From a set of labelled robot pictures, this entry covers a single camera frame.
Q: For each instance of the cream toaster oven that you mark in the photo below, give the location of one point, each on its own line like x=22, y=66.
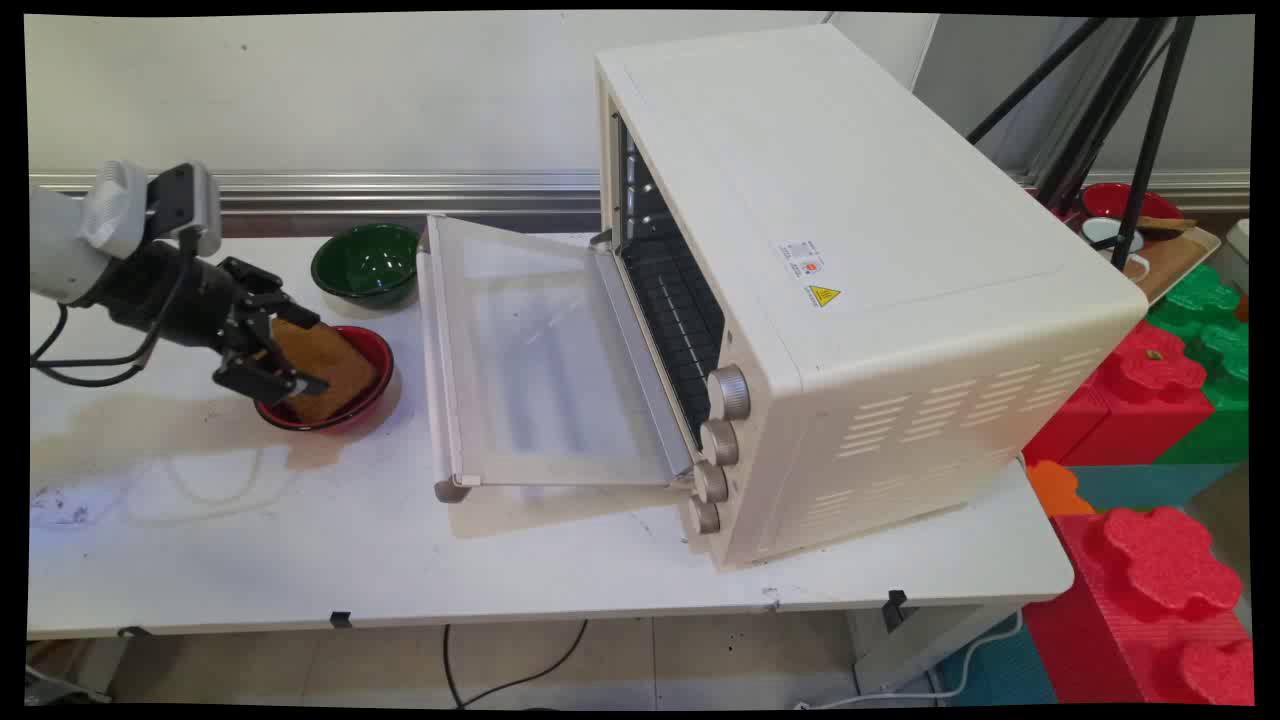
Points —
x=880, y=260

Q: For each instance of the white cup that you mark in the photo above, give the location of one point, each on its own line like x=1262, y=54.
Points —
x=1108, y=232

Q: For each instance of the aluminium wall rail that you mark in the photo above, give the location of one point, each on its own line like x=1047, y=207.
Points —
x=400, y=184

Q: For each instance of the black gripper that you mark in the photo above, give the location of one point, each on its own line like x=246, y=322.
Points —
x=170, y=295

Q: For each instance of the red enamel bowl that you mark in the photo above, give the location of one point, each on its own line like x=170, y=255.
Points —
x=1110, y=198

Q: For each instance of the glass oven door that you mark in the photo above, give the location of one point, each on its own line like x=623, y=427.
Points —
x=540, y=350

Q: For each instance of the green foam block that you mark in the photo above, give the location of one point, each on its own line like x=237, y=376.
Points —
x=1215, y=320

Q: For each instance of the black oven rack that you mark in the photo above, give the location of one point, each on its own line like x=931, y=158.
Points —
x=680, y=310

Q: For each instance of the wooden tray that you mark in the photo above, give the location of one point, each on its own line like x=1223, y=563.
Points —
x=1175, y=262

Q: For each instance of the green bowl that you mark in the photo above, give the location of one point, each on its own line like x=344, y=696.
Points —
x=367, y=265

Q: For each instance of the teal foam block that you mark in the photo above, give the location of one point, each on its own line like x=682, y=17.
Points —
x=1140, y=485

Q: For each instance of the white table leg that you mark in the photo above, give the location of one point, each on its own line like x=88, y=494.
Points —
x=930, y=640

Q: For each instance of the blue foam block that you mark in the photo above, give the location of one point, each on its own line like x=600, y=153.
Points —
x=1000, y=665

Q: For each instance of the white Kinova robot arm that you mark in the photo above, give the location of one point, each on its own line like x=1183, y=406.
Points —
x=62, y=250

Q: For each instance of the orange foam block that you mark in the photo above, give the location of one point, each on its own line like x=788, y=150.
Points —
x=1058, y=490

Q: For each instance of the white label sticker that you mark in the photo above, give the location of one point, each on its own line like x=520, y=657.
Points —
x=803, y=259

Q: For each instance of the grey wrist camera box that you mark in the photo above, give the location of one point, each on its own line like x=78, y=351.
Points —
x=185, y=200

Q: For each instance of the brown bread slice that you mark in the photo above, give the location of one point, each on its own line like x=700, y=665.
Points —
x=335, y=365

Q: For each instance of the large red foam block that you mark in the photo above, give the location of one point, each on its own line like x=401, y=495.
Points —
x=1160, y=590

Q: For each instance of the silver oven knob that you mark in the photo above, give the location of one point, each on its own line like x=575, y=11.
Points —
x=711, y=482
x=720, y=442
x=705, y=515
x=730, y=392

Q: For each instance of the black table clip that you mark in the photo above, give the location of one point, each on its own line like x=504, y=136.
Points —
x=341, y=620
x=132, y=632
x=895, y=606

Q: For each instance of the black tripod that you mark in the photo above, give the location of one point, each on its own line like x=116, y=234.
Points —
x=1140, y=130

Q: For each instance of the yellow warning sticker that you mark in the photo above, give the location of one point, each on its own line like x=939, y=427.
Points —
x=823, y=296

